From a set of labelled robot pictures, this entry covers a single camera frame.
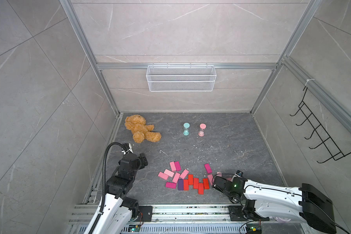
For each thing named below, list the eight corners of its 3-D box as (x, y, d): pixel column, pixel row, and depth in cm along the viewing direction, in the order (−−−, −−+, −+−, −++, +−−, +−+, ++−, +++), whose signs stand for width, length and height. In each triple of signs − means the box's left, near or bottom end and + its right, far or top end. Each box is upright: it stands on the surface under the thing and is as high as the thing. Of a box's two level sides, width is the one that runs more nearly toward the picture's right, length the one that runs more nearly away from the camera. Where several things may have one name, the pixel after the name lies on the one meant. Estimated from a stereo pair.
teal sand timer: (183, 135, 108) (183, 127, 100) (183, 130, 111) (183, 122, 103) (189, 135, 108) (190, 127, 100) (188, 130, 111) (189, 122, 103)
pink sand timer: (197, 134, 109) (198, 125, 100) (200, 131, 111) (202, 122, 103) (201, 137, 107) (203, 128, 99) (205, 133, 109) (207, 125, 101)
